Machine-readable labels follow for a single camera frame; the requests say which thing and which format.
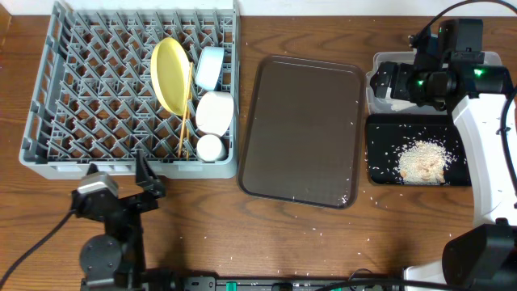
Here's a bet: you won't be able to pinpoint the grey dish rack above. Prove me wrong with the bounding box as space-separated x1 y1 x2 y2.
19 1 240 179

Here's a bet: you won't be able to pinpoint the white plastic cup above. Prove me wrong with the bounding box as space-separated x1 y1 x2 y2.
196 134 227 162

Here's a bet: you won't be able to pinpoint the clear plastic bin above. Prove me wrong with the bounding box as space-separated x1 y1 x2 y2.
365 51 504 116

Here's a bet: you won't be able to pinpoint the light blue bowl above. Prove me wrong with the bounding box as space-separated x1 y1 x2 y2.
195 46 225 91

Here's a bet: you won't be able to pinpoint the black waste tray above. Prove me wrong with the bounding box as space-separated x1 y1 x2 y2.
366 114 471 186

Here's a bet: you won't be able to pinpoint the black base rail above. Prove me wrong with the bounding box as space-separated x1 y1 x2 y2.
173 276 405 291

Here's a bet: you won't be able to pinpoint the rice and food scraps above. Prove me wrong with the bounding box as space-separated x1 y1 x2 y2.
393 141 457 186

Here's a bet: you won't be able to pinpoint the yellow plate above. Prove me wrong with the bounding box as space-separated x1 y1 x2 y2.
150 37 191 116

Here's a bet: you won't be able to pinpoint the wooden chopstick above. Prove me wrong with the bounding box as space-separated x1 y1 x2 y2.
177 62 194 158
185 93 192 161

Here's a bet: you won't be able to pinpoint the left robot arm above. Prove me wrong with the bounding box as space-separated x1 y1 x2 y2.
72 150 181 290

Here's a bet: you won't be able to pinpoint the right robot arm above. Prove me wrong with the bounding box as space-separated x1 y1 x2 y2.
370 19 516 290

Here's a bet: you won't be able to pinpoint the dark brown serving tray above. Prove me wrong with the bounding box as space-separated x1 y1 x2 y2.
237 56 365 209

